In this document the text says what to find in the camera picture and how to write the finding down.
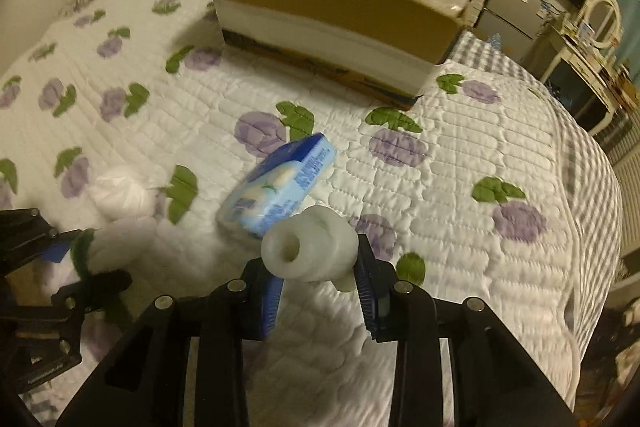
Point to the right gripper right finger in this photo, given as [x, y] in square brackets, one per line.
[495, 382]

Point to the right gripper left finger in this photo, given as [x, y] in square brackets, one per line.
[142, 379]

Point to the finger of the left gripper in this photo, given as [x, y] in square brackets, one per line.
[96, 292]
[26, 236]

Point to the white green fuzzy sock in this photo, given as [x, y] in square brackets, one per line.
[110, 248]

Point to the white balled sock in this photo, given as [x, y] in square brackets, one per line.
[122, 192]

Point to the grey checked bed sheet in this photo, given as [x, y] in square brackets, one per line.
[575, 166]

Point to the white floral quilt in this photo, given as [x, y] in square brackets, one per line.
[135, 120]

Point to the blue tissue packet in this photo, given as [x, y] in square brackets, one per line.
[277, 186]

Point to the white dressing table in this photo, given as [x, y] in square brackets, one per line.
[580, 87]

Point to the brown cardboard box on bed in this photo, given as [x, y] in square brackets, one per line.
[384, 48]

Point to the silver mini fridge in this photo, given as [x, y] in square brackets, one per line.
[515, 23]

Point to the white oval vanity mirror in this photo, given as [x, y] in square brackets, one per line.
[599, 24]

